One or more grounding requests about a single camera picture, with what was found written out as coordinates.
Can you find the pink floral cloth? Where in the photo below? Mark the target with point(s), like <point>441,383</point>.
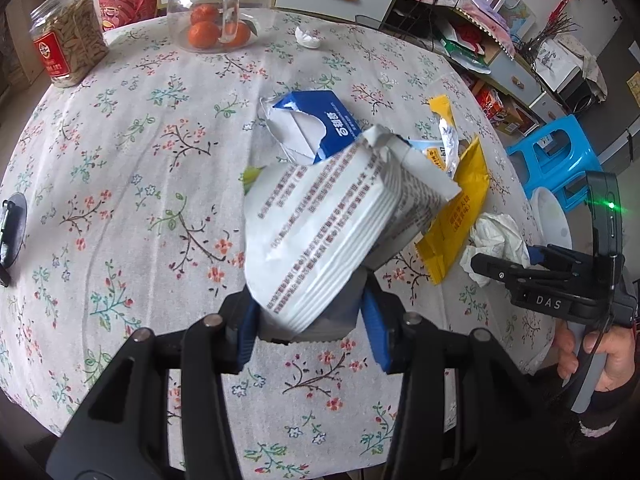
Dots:
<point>480,7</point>

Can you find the small white paper scrap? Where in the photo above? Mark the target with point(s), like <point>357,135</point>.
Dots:
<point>307,37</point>

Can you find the yellow white sachet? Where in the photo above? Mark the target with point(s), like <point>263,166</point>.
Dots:
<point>447,130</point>

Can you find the red snack box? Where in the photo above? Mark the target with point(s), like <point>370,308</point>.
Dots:
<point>490,102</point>

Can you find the low wooden cabinet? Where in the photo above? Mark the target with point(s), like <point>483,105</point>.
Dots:
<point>497,47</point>

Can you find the blue plastic stool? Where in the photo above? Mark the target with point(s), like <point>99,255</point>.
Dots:
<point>560,145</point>

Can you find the white tissue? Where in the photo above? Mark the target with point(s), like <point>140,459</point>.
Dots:
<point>500,235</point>

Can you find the plastic jar of snack sticks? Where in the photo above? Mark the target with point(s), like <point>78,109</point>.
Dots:
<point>70,40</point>

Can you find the green white plastic bag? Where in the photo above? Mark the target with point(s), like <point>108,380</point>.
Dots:
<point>465,47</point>

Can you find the white microwave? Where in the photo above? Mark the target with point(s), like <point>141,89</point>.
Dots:
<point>575,85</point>

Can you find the brown cardboard box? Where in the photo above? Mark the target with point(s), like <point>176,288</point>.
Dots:
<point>512,120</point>

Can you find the person's right hand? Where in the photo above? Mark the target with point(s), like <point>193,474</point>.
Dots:
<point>622,355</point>

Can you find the white green snack bag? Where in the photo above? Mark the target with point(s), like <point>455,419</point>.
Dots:
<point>325,230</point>

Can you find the person's right forearm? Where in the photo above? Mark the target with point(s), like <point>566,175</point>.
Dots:
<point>615,425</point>

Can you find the dried twigs in vase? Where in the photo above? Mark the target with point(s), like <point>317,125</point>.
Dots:
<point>547,40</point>

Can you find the blue paper carton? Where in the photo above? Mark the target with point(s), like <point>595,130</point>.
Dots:
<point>335,125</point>

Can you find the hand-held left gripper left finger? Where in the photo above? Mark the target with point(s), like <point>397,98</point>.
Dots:
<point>248,340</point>

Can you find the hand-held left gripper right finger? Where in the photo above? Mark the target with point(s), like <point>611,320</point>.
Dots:
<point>376,330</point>

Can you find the map print paper bag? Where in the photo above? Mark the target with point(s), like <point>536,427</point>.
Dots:
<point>520,5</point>

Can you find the black round clamp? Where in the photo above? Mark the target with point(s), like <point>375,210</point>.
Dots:
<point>12,230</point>

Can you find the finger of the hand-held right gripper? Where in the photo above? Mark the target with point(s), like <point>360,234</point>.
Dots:
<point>495,266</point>
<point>565,257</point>

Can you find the grey refrigerator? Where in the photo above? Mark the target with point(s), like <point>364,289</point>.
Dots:
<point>620,35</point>

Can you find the large yellow packet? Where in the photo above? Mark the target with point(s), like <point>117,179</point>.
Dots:
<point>460,215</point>

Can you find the narrow white drawer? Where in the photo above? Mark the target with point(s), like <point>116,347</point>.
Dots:
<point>546,107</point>

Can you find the grey white drawer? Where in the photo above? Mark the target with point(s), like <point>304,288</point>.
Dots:
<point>525,72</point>

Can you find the orange tangerine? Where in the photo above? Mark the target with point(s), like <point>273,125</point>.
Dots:
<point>202,35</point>
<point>239,35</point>
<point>205,14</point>

